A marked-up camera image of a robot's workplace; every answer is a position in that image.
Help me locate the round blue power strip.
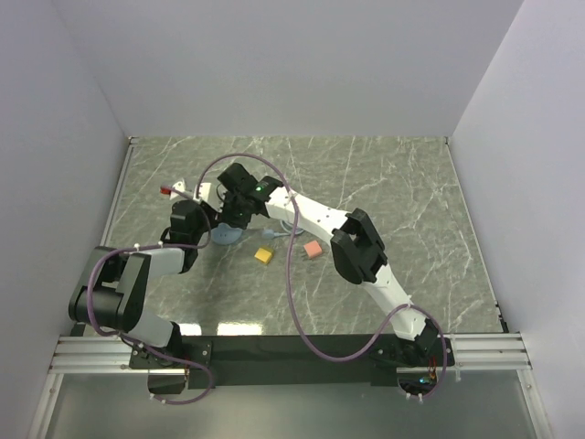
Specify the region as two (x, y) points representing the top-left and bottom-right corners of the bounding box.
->
(211, 223), (243, 246)

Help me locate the yellow charger plug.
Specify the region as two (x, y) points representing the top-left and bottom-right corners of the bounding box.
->
(254, 247), (274, 264)

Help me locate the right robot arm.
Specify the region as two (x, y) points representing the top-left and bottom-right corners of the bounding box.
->
(218, 163), (449, 367)

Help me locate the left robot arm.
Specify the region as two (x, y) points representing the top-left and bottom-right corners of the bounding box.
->
(68, 200), (218, 368)

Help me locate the pink charger plug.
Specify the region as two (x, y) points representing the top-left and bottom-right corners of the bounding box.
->
(303, 241), (323, 260)

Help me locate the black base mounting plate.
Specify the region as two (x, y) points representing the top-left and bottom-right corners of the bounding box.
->
(127, 333), (458, 390)

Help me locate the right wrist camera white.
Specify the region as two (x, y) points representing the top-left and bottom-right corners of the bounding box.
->
(193, 182), (221, 208)

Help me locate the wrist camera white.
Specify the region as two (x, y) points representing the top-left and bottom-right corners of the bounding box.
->
(159, 178), (193, 201)
(193, 182), (221, 208)

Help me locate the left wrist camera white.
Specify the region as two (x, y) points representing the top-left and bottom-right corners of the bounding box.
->
(159, 178), (193, 201)

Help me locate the blue power strip cord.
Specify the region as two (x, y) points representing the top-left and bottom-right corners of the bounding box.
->
(261, 219), (306, 241)

